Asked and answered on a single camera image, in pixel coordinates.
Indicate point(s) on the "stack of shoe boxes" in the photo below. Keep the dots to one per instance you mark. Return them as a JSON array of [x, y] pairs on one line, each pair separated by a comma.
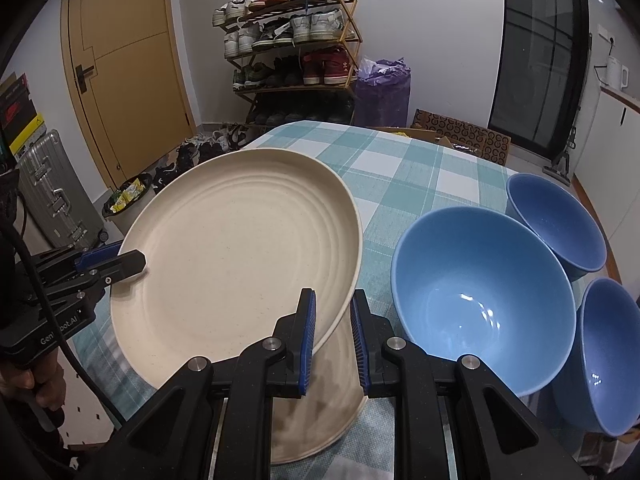
[[20, 110]]

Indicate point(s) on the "patterned cardboard box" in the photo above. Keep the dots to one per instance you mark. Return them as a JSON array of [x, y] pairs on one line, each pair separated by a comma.
[[470, 135]]

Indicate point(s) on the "black framed glass door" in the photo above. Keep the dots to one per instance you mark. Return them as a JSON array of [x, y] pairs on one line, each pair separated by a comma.
[[540, 60]]

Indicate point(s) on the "wooden shoe rack with shoes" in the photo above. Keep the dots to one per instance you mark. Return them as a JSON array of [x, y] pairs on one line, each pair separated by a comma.
[[310, 25]]

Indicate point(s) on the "white kitchen cabinet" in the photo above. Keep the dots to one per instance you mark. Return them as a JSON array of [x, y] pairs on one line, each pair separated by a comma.
[[610, 160]]

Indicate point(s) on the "blue bowl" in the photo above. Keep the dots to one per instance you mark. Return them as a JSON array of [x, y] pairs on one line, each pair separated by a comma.
[[560, 225], [605, 360], [480, 310]]

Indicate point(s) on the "white electric kettle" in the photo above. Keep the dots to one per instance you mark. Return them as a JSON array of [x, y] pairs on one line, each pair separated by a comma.
[[614, 72]]

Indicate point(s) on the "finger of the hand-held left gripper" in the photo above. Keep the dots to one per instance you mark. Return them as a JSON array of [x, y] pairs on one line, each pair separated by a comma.
[[125, 265], [97, 256]]

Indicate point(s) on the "person's left hand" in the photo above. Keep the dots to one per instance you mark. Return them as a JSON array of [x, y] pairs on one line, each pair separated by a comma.
[[47, 385]]

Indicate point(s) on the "purple plastic bag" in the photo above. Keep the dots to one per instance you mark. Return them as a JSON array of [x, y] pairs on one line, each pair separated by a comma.
[[382, 100]]

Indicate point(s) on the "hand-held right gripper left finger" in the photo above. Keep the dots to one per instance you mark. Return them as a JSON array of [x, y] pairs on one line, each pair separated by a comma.
[[307, 350]]

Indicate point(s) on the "beige plate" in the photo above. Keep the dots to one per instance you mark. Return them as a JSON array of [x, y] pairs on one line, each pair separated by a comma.
[[320, 410], [235, 260]]

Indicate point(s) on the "wooden door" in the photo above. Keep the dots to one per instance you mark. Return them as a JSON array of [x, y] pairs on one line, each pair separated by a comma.
[[130, 85]]

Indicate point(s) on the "pile of dark shoes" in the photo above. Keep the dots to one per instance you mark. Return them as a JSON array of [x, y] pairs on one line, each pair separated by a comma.
[[190, 152]]

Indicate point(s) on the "black trash bin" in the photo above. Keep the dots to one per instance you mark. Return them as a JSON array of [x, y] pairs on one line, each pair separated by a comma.
[[115, 220]]

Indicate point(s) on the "grey floor mop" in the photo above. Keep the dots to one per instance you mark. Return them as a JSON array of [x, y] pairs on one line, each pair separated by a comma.
[[560, 162]]

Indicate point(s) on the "white wall socket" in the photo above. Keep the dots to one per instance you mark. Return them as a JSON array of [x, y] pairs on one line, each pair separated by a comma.
[[607, 39]]

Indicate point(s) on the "silver suitcase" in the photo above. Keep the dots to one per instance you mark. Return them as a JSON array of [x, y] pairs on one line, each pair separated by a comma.
[[55, 185]]

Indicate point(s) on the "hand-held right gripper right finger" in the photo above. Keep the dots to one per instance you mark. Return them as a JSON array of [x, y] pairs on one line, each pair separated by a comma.
[[359, 350]]

